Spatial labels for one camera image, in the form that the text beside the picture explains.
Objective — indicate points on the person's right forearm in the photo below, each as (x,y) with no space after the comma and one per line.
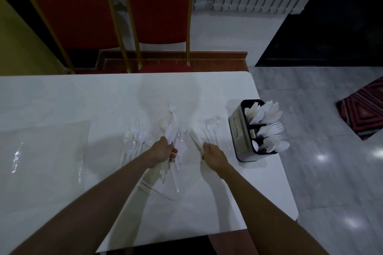
(263,210)

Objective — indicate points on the black cutlery caddy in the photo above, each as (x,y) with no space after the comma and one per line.
(241,136)

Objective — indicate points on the person's left hand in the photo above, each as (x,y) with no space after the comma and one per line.
(160,153)

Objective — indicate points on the red chair with gold frame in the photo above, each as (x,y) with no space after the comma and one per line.
(74,9)
(158,6)

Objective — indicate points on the white plastic utensils in caddy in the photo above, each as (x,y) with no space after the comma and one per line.
(269,127)

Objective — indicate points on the white plastic knife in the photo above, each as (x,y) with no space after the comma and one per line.
(196,139)

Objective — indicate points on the clear plastic sheet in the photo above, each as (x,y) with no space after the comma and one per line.
(45,156)

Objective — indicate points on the person's right hand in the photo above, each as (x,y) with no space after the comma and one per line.
(216,157)

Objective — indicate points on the brown wooden platform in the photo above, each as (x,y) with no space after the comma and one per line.
(215,60)

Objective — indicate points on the bundle of white plastic cutlery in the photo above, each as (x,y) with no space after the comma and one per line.
(171,132)

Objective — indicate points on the white plastic fork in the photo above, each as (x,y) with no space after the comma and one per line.
(172,110)

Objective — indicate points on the person's left fingers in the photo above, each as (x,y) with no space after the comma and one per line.
(173,153)

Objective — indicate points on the cluster of plastic spoons and forks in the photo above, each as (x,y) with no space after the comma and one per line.
(134,141)

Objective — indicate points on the person's right fingers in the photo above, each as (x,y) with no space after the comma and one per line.
(206,148)

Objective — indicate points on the row of white plastic forks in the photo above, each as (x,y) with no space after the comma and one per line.
(213,127)

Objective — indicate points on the red patterned rug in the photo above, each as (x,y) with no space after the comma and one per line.
(363,108)

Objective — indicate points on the person's left forearm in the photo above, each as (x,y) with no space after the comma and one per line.
(98,204)

